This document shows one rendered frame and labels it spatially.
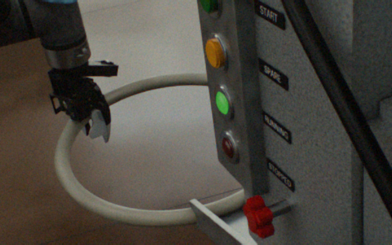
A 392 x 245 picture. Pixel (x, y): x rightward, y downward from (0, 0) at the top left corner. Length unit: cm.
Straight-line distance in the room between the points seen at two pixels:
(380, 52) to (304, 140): 11
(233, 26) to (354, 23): 14
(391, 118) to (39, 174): 268
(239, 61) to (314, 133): 9
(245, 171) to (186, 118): 261
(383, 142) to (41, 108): 323
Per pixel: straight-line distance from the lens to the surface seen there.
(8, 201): 295
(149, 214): 114
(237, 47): 55
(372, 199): 49
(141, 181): 283
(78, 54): 132
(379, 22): 44
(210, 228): 106
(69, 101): 136
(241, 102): 57
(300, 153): 54
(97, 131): 143
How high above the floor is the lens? 161
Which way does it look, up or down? 33 degrees down
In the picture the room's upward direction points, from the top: 10 degrees counter-clockwise
